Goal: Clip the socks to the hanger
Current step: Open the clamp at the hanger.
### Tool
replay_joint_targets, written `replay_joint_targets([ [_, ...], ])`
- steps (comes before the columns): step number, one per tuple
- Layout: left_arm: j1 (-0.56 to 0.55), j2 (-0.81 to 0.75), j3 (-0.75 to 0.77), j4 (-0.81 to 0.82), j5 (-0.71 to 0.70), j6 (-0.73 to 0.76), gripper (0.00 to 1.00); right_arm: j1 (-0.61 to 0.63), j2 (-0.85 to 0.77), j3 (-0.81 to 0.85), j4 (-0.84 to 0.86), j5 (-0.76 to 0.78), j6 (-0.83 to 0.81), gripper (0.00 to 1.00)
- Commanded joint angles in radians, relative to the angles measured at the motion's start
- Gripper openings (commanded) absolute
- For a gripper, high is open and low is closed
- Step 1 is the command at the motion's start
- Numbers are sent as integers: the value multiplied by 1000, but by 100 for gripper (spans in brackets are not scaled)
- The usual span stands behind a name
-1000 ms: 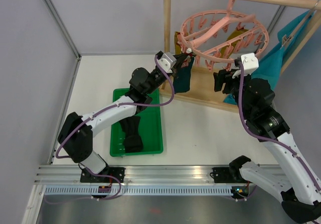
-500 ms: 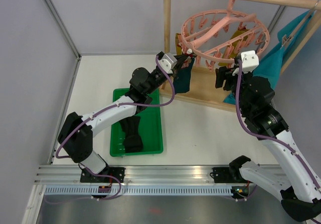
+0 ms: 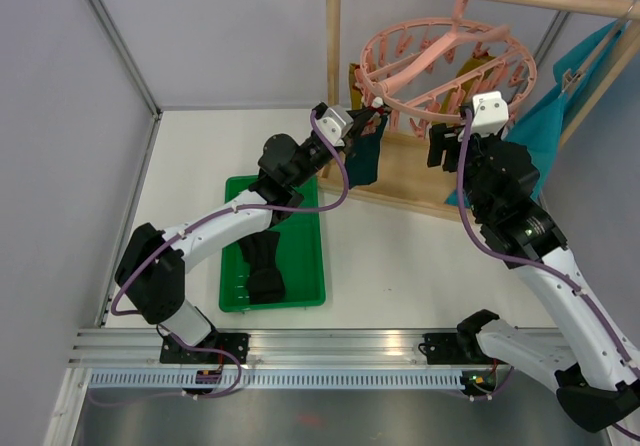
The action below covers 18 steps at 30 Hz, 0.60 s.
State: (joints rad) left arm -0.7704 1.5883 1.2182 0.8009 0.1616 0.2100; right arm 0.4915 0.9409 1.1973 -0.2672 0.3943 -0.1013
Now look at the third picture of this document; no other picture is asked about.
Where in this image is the yellow sock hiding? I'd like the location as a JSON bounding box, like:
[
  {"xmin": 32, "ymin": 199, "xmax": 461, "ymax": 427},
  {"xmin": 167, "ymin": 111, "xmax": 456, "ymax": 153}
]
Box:
[
  {"xmin": 348, "ymin": 63, "xmax": 364, "ymax": 110},
  {"xmin": 434, "ymin": 54, "xmax": 495, "ymax": 117}
]

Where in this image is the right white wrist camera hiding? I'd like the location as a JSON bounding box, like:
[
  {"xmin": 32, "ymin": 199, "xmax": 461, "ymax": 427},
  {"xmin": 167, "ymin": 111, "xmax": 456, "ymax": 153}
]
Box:
[{"xmin": 460, "ymin": 90, "xmax": 510, "ymax": 138}]

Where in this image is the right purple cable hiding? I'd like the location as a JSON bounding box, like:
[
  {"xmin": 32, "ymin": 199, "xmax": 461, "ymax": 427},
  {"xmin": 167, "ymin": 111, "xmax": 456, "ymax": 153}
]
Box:
[{"xmin": 457, "ymin": 108, "xmax": 640, "ymax": 442}]

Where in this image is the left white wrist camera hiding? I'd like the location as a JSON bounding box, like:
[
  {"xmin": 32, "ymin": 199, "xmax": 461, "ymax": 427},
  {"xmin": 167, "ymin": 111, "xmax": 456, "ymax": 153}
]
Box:
[{"xmin": 317, "ymin": 105, "xmax": 354, "ymax": 148}]

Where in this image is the green plastic tray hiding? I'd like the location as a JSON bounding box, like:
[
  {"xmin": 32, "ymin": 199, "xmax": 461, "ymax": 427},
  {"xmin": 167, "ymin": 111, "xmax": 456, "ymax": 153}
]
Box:
[{"xmin": 218, "ymin": 174, "xmax": 327, "ymax": 314}]

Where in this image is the slotted cable duct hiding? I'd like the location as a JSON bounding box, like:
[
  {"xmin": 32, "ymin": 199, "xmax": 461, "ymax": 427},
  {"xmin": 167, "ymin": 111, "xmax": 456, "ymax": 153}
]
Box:
[{"xmin": 89, "ymin": 368, "xmax": 463, "ymax": 390}]

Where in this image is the metal clip hanger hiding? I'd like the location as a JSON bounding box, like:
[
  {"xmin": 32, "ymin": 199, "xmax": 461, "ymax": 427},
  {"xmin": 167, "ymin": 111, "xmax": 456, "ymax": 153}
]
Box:
[{"xmin": 562, "ymin": 0, "xmax": 638, "ymax": 94}]

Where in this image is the wooden clothes rack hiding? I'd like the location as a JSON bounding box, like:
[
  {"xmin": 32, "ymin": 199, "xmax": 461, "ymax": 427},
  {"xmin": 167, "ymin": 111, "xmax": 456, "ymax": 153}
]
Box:
[{"xmin": 326, "ymin": 0, "xmax": 639, "ymax": 220}]

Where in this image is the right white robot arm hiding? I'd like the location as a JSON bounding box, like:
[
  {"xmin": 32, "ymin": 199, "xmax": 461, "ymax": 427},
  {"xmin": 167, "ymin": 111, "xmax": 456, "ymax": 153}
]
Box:
[{"xmin": 427, "ymin": 124, "xmax": 639, "ymax": 440}]

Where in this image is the aluminium mounting rail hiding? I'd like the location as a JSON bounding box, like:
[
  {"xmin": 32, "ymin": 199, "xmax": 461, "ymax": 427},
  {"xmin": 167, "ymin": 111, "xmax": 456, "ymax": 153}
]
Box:
[{"xmin": 68, "ymin": 328, "xmax": 427, "ymax": 369}]

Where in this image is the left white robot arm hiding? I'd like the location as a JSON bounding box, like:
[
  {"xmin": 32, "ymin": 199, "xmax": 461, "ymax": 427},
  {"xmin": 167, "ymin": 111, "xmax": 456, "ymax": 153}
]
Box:
[{"xmin": 111, "ymin": 99, "xmax": 384, "ymax": 363}]

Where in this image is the pink round clip hanger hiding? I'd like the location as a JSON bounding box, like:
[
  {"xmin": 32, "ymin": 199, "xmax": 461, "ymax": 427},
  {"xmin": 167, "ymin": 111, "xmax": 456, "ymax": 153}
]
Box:
[{"xmin": 358, "ymin": 0, "xmax": 537, "ymax": 140}]

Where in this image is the teal cloth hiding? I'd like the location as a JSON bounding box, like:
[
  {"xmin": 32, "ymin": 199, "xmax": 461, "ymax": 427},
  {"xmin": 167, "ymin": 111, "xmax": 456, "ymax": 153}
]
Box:
[{"xmin": 444, "ymin": 19, "xmax": 626, "ymax": 207}]

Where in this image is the dark teal sock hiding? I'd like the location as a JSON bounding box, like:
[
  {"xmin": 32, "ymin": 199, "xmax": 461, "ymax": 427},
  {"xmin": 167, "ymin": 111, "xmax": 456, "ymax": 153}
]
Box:
[{"xmin": 345, "ymin": 116, "xmax": 388, "ymax": 189}]

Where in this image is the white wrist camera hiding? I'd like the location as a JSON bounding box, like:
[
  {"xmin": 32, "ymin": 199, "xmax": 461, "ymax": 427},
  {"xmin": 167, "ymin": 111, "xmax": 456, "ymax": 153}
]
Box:
[
  {"xmin": 460, "ymin": 90, "xmax": 510, "ymax": 138},
  {"xmin": 317, "ymin": 105, "xmax": 354, "ymax": 148}
]

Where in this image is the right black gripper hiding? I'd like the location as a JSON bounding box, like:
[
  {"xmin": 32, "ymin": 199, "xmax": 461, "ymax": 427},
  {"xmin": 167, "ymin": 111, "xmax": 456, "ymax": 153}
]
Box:
[{"xmin": 427, "ymin": 121, "xmax": 505, "ymax": 218}]

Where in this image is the black sock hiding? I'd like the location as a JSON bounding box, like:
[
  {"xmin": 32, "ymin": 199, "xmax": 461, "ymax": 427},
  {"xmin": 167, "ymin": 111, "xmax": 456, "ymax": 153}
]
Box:
[{"xmin": 238, "ymin": 230, "xmax": 286, "ymax": 305}]

